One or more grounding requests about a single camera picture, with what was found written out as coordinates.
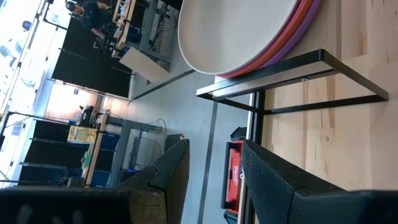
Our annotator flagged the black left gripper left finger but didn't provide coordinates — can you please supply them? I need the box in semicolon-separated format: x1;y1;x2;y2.
119;138;191;224

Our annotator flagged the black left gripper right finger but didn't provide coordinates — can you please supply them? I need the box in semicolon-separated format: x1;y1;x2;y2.
242;139;346;224

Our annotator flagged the cream plate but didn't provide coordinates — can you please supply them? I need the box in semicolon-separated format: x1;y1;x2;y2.
177;0;301;75

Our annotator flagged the purple plate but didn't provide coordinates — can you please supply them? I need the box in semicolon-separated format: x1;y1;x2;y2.
257;0;322;70

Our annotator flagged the orange plate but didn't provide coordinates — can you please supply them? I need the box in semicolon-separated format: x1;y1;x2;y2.
216;0;315;78

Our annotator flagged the red toolbox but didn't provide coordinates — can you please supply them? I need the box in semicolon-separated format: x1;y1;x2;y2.
220;126;249;224

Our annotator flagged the black box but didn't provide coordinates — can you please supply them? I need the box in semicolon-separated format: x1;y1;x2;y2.
164;133;185;153

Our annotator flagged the wooden workbench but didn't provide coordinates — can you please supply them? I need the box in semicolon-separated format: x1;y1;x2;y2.
81;111;164;187
110;0;181;63

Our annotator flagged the yellow printed box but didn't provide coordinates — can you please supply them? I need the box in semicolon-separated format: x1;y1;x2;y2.
67;124;98;144

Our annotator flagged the black desktop device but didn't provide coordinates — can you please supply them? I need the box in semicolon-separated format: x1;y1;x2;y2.
79;105;102;124

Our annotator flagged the cardboard panel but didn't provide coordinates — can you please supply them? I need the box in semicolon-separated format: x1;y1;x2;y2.
119;46;171;83

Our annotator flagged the person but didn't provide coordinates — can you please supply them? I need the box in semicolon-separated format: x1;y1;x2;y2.
65;0;109;40

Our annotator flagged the black table edge rail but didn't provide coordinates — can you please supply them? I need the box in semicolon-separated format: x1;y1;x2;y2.
238;90;267;224

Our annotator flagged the black partition wall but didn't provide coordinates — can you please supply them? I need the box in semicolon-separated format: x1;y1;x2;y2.
51;17;133;99
17;119;105;187

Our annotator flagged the wooden shelf with black frame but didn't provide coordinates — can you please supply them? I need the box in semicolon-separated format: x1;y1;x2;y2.
195;0;390;116

